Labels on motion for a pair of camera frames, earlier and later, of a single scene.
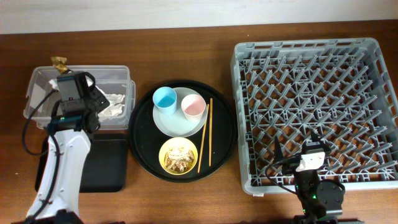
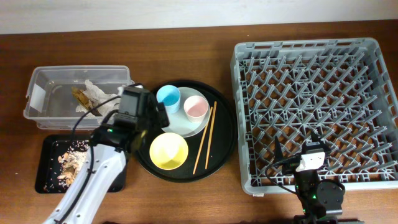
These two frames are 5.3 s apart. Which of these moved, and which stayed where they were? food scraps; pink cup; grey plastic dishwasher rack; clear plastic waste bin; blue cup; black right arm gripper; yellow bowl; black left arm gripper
Moved: blue cup; black left arm gripper; food scraps; yellow bowl
Stayed: pink cup; grey plastic dishwasher rack; black right arm gripper; clear plastic waste bin
